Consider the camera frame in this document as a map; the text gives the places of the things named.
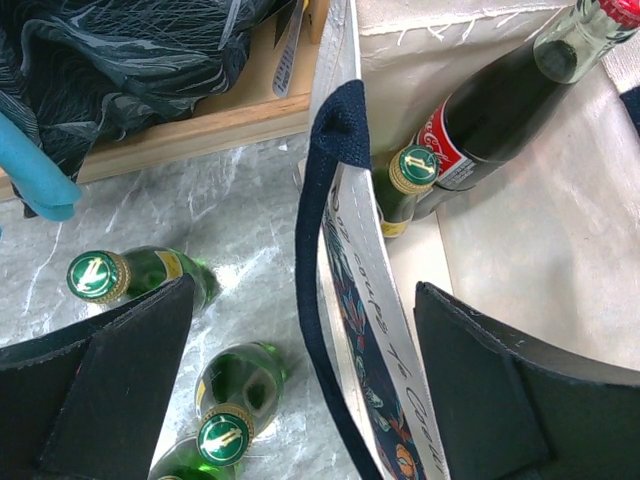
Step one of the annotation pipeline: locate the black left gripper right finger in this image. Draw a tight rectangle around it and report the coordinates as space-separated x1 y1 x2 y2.
414 282 639 479

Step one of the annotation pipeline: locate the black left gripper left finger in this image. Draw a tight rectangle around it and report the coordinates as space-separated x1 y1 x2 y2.
1 275 195 479

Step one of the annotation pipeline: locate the beige canvas tote bag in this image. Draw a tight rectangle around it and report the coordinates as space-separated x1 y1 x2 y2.
295 1 639 479

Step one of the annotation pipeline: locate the green glass bottle yellow label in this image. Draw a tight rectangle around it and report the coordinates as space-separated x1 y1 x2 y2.
372 144 440 239

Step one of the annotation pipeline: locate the dark cola bottle red cap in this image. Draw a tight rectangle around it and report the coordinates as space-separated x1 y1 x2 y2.
412 1 639 219

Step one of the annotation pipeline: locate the green bottle front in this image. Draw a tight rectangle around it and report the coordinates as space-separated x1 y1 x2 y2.
148 436 237 480

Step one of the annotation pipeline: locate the teal shirt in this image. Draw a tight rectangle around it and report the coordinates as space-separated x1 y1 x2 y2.
1 114 82 222

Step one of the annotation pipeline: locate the dark patterned shirt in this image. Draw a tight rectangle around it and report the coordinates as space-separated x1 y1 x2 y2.
0 0 296 219

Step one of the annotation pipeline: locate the wooden clothes rack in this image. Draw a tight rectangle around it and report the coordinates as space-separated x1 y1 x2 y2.
0 0 331 201

